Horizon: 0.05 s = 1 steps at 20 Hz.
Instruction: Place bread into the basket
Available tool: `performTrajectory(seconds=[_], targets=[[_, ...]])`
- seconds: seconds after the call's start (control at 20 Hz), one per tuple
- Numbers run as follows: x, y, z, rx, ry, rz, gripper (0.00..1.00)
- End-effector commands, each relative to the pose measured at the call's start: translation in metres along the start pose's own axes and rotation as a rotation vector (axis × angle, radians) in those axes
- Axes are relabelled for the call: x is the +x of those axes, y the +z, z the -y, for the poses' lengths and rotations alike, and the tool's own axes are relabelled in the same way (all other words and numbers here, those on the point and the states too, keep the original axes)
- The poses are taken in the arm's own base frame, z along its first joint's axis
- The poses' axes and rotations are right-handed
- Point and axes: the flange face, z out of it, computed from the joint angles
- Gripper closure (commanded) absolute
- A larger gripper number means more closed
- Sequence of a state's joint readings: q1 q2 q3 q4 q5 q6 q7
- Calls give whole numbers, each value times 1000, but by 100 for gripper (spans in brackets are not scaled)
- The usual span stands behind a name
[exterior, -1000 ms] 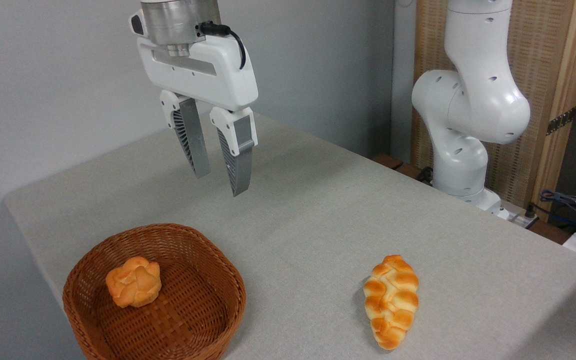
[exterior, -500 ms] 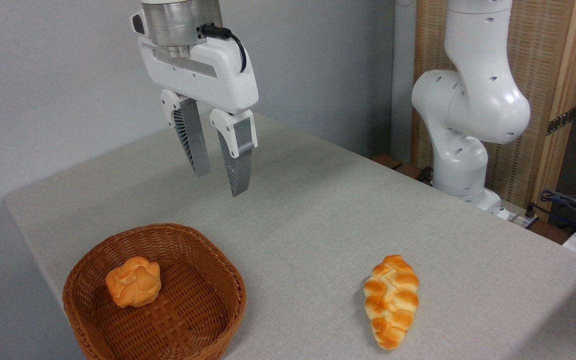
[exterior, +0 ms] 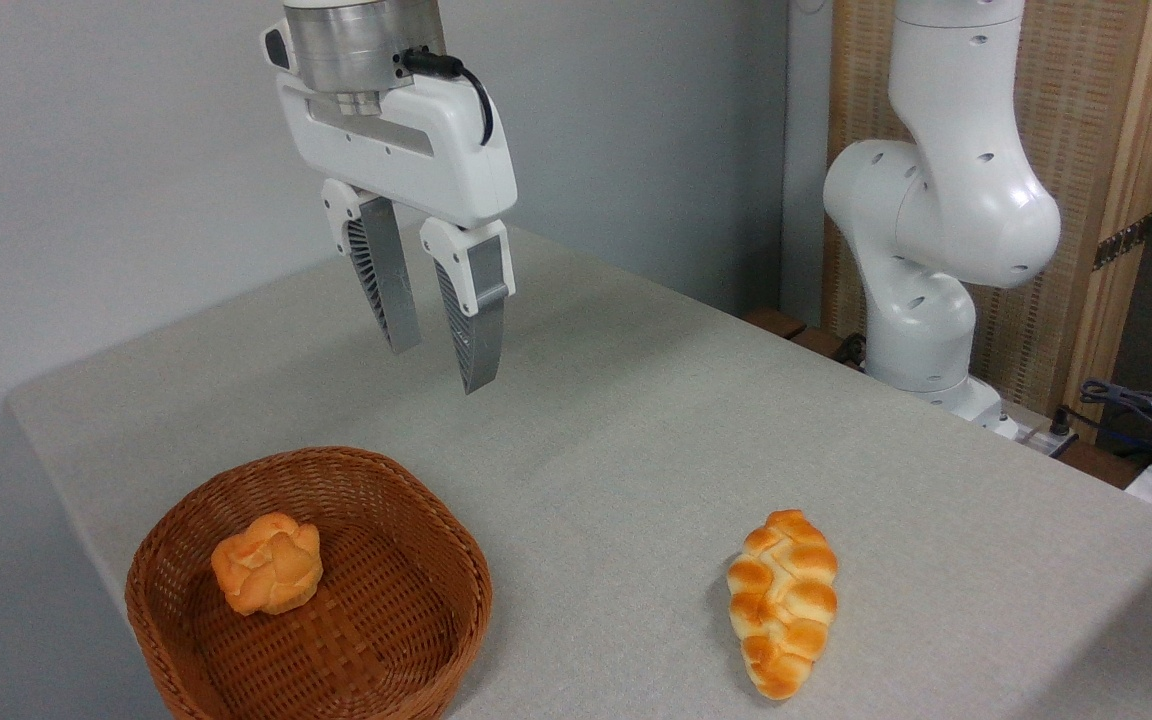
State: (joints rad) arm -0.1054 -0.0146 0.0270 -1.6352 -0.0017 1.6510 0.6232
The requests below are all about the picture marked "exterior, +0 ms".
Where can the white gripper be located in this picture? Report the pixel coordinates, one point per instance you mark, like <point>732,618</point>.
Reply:
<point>426,150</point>

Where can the round orange bread roll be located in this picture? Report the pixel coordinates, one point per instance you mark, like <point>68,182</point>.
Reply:
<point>268,565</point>

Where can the brown woven wicker basket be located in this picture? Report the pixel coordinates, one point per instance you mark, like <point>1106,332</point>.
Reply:
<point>386,640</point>

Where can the braided oblong bread loaf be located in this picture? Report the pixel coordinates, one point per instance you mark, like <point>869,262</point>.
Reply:
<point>782,600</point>

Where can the brown wooden bench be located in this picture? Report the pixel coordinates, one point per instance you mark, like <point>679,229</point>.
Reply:
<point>786,328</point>

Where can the black metal screen hinge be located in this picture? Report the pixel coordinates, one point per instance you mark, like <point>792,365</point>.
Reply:
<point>1123,241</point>

